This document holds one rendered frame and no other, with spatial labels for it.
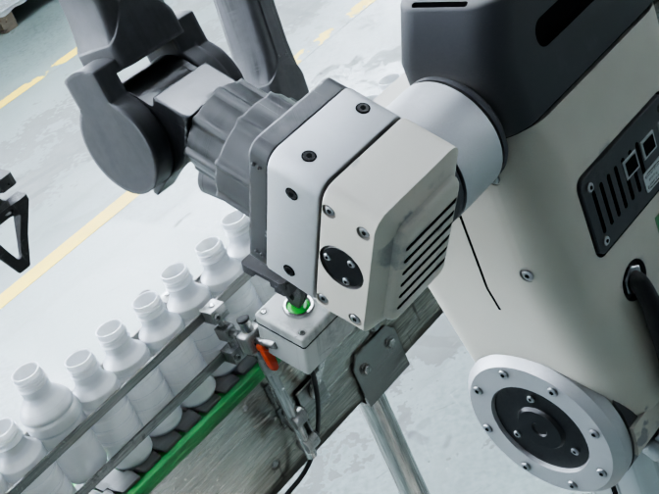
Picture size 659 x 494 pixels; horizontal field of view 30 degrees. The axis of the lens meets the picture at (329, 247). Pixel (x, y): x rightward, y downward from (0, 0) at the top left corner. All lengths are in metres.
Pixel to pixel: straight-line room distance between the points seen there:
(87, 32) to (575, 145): 0.36
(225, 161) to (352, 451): 2.26
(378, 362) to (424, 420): 1.24
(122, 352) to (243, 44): 0.44
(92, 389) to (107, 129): 0.70
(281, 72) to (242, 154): 0.53
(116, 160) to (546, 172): 0.31
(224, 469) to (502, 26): 0.95
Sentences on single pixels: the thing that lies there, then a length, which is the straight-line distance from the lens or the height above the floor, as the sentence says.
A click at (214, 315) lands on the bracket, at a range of 1.58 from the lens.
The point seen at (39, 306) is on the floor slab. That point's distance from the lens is 4.35.
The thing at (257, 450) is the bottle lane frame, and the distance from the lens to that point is 1.69.
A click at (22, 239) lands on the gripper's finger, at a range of 1.25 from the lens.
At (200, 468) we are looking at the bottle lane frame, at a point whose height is 0.95.
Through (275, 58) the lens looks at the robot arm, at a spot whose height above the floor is 1.44.
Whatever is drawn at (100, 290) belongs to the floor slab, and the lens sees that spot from 4.24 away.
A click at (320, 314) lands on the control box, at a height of 1.10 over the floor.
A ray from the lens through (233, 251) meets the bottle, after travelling 1.67.
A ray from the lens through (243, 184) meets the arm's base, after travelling 0.82.
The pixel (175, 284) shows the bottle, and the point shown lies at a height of 1.15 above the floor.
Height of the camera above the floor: 1.91
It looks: 30 degrees down
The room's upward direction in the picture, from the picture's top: 24 degrees counter-clockwise
